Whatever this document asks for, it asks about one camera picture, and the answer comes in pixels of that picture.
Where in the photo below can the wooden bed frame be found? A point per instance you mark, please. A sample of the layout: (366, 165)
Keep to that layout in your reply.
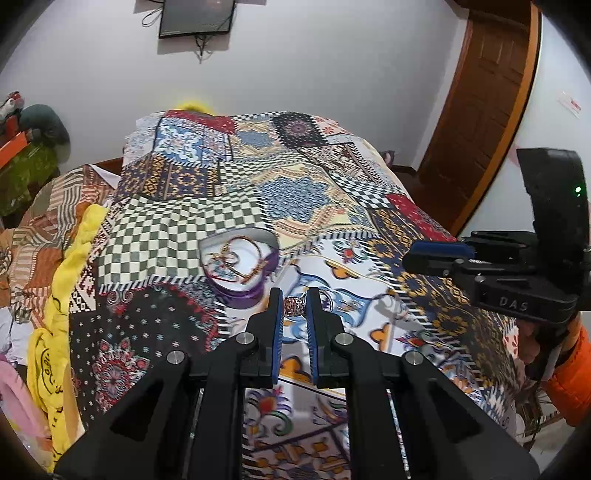
(105, 165)

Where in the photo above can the yellow plush blanket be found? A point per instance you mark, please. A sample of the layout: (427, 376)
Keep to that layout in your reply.
(51, 332)

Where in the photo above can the purple heart-shaped box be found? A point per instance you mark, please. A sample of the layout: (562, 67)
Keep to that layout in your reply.
(240, 296)

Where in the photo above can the dark cloth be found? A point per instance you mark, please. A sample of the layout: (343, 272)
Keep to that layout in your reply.
(388, 158)

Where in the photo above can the person's right hand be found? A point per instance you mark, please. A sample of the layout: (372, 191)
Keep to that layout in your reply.
(527, 341)

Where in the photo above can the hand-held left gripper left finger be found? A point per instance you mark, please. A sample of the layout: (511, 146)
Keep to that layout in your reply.
(278, 325)

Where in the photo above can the yellow fuzzy cushion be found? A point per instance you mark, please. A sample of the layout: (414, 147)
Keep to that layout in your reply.
(196, 107)

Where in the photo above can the green patterned cloth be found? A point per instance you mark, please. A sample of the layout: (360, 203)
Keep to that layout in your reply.
(25, 180)

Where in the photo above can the striped orange blanket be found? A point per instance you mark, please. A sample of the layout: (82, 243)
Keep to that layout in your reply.
(41, 230)

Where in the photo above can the small black wall monitor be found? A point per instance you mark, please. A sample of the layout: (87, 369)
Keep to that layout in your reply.
(196, 16)

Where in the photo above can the grey bolster pillow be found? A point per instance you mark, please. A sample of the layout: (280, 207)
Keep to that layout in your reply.
(46, 122)

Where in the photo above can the pile of household clutter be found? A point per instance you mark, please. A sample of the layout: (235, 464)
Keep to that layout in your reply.
(11, 105)

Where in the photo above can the patchwork patterned bed cover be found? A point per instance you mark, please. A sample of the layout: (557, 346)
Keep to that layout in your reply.
(286, 194)

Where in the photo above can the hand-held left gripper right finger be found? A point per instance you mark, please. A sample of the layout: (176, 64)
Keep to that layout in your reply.
(311, 325)

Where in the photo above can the pink plush toy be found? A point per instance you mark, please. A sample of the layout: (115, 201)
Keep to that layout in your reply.
(18, 392)

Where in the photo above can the orange box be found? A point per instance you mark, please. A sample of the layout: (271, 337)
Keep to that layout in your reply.
(11, 150)

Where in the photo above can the small red-white sticker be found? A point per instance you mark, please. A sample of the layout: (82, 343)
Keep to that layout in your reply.
(572, 104)

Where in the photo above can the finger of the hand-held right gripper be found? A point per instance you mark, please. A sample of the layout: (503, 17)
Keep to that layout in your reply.
(441, 249)
(427, 265)

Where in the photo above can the brown wooden door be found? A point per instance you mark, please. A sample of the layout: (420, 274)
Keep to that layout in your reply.
(485, 92)

